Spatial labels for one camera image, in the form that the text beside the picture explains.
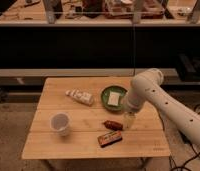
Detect dark equipment box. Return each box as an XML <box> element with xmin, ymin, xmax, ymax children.
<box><xmin>176</xmin><ymin>54</ymin><xmax>200</xmax><ymax>82</ymax></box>

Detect black floor cables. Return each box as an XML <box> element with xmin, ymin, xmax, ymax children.
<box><xmin>168</xmin><ymin>103</ymin><xmax>200</xmax><ymax>171</ymax></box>

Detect green plate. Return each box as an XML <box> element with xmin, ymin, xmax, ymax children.
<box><xmin>101</xmin><ymin>85</ymin><xmax>127</xmax><ymax>112</ymax></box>

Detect long wooden bench shelf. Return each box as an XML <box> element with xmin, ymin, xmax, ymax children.
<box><xmin>0</xmin><ymin>68</ymin><xmax>181</xmax><ymax>86</ymax></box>

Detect wooden table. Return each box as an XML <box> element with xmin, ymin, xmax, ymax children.
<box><xmin>22</xmin><ymin>77</ymin><xmax>170</xmax><ymax>159</ymax></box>

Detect white plastic bottle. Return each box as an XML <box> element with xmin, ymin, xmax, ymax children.
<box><xmin>65</xmin><ymin>89</ymin><xmax>94</xmax><ymax>106</ymax></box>

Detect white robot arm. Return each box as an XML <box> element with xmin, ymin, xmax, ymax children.
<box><xmin>123</xmin><ymin>68</ymin><xmax>200</xmax><ymax>149</ymax></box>

